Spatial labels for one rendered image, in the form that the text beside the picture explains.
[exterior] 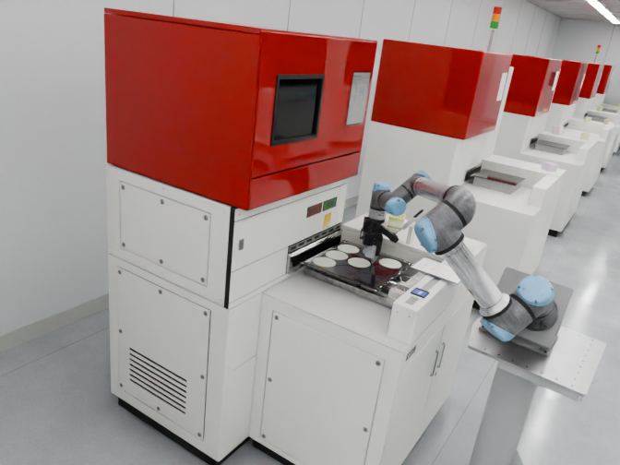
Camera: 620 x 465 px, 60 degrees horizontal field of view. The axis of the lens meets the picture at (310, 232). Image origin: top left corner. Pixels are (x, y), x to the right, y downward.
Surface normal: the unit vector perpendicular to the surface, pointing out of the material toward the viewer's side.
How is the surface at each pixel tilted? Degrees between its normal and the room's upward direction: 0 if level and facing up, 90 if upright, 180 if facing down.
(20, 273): 90
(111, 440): 0
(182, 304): 90
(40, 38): 90
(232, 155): 90
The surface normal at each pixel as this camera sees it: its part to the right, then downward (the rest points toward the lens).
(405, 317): -0.54, 0.24
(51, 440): 0.11, -0.93
